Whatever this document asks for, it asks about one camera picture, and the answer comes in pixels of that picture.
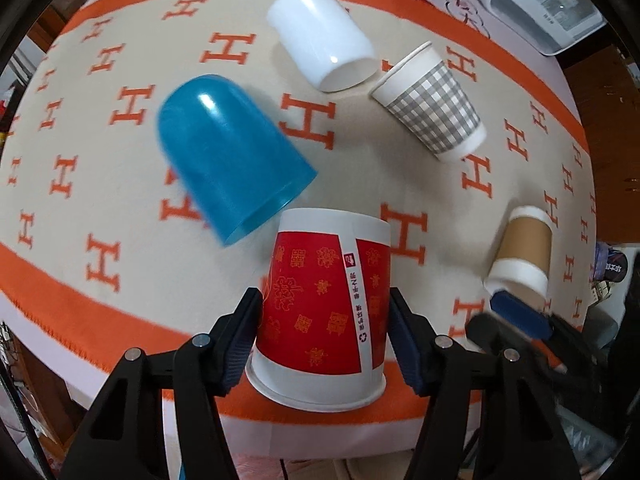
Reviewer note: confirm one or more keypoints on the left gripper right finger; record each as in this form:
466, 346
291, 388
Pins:
500, 406

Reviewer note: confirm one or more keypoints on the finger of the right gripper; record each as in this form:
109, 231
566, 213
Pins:
519, 314
494, 336

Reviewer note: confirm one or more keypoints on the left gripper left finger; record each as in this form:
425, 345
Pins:
122, 436

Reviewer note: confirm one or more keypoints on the red paper cup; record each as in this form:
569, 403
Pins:
321, 342

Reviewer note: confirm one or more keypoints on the brown sleeve paper cup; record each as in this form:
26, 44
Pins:
522, 263

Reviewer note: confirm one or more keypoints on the grey checkered paper cup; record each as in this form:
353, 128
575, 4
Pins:
420, 91

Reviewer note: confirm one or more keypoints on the blue plastic cup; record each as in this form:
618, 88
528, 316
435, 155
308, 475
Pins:
237, 165

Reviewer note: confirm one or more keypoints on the white plastic cup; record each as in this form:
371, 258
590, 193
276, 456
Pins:
324, 42

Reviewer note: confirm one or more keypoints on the cardboard box with items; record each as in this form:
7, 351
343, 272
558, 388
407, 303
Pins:
610, 266

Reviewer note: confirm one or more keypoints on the pale printed tablecloth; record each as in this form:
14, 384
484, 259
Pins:
450, 10

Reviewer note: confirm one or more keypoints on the white countertop sterilizer box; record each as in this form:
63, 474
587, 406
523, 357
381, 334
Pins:
550, 26

